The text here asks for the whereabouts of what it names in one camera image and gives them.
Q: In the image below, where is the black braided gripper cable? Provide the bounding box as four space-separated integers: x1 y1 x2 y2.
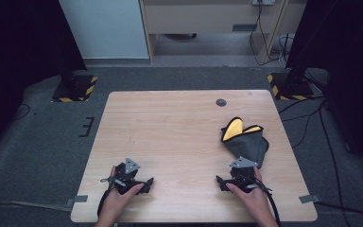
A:
258 179 282 226
96 181 114 218

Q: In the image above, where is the white power strip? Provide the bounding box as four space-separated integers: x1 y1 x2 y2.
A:
251 0 277 7

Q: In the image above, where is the white panel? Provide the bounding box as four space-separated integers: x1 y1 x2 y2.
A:
58 0 149 60

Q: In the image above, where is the grey and yellow cloth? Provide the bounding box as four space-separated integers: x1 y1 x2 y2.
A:
220 116 269 169

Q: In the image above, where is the long black floor cable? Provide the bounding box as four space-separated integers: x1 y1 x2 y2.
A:
318 100 352 227

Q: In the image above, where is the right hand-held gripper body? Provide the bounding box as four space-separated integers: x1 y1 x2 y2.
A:
228 156 266 191

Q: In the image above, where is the black power cable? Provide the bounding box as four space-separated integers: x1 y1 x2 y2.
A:
249 3 289 67

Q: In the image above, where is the black stand pole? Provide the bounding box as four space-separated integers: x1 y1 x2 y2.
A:
285 46 313 88

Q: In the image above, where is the person's left hand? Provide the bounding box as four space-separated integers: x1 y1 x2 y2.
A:
102 166 145 216

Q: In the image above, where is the black curtain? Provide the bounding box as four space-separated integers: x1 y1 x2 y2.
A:
0 0 88 159
285 0 363 181

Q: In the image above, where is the person's right hand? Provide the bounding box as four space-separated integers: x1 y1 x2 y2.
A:
226 166 273 216

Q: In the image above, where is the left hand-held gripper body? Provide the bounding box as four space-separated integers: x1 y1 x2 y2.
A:
100 157 147 196

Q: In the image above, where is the black yellow striped stand base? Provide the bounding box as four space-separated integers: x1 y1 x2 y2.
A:
267 72 316 102
51 75 98 103

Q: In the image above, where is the thin black floor cable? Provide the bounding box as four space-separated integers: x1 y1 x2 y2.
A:
12 103 32 121

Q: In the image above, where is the grey tape piece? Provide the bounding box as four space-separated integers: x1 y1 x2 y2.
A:
298 194 322 204
65 195 89 208

